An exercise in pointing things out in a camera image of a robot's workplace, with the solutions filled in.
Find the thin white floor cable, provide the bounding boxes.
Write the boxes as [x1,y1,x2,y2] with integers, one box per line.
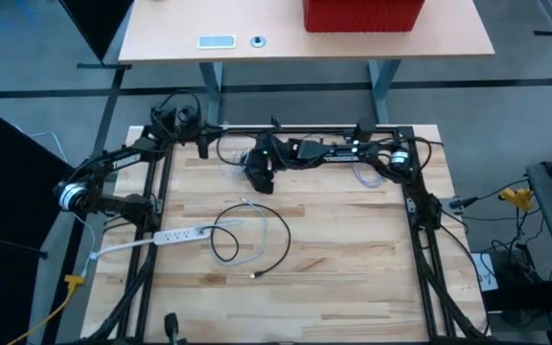
[14,125,98,279]

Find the beige desk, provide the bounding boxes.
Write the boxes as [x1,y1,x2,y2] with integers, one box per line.
[117,0,496,125]

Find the black charging tower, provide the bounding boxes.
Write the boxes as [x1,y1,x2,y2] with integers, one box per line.
[347,117,378,145]

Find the yellow plug with cable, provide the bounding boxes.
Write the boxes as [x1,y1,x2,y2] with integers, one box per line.
[6,273,87,345]

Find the red storage bin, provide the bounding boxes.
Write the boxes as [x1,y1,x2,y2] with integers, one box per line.
[303,0,426,34]

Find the long black USB cable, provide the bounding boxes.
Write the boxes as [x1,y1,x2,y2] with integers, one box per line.
[208,202,292,280]

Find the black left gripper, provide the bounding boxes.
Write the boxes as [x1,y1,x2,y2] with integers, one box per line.
[175,103,210,160]

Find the black aluminium table frame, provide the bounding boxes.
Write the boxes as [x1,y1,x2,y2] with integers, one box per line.
[115,125,491,345]

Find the white power strip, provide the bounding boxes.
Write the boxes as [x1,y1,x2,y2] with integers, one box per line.
[88,225,212,263]

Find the light blue USB cable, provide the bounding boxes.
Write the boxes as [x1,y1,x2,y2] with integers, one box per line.
[197,197,270,268]

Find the white paper card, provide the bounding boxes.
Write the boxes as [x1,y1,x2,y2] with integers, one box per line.
[470,252,500,292]

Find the yellow connector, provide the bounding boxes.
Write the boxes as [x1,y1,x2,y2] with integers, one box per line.
[498,187,534,213]

